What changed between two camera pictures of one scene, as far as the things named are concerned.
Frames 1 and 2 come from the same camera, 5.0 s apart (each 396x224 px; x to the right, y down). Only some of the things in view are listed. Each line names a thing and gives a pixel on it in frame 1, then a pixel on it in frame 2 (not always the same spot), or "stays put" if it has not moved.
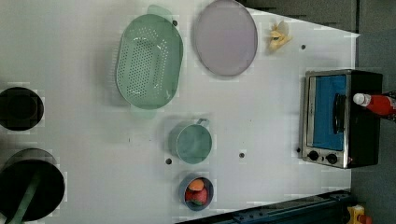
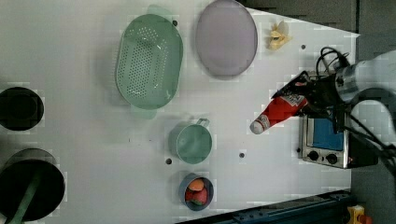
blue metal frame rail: x=332 y=208 stays put
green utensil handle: x=20 y=214 stays put
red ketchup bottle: x=381 y=105 -> x=280 y=109
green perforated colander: x=148 y=62 stays put
